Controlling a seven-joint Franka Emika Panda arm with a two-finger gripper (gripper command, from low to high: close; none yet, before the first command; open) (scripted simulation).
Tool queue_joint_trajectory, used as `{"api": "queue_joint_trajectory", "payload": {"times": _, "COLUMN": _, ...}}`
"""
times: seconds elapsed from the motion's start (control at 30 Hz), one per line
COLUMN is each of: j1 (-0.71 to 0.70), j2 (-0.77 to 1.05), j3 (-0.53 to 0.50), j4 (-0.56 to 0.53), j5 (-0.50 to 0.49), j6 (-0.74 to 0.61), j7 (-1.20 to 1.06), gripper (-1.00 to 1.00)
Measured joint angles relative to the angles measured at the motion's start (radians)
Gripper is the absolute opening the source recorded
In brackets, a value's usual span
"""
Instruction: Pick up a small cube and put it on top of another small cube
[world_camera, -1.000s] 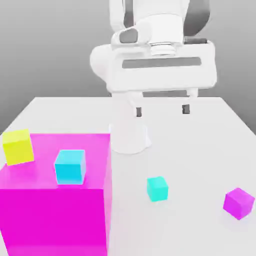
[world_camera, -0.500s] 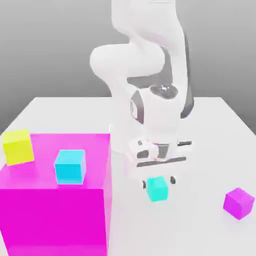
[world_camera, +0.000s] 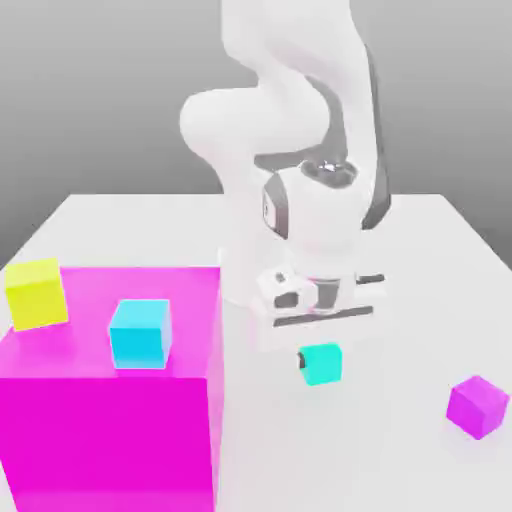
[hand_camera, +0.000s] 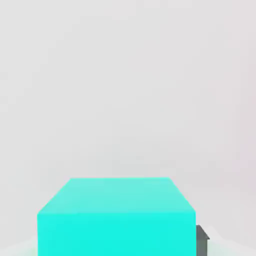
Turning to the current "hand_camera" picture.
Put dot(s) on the small cyan cube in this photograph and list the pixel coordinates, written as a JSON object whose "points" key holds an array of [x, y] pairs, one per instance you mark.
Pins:
{"points": [[116, 224]]}

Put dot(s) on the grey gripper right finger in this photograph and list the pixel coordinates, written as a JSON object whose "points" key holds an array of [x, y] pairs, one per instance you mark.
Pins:
{"points": [[202, 244]]}

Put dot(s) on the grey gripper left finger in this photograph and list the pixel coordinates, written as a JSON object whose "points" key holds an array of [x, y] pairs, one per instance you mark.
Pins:
{"points": [[30, 250]]}

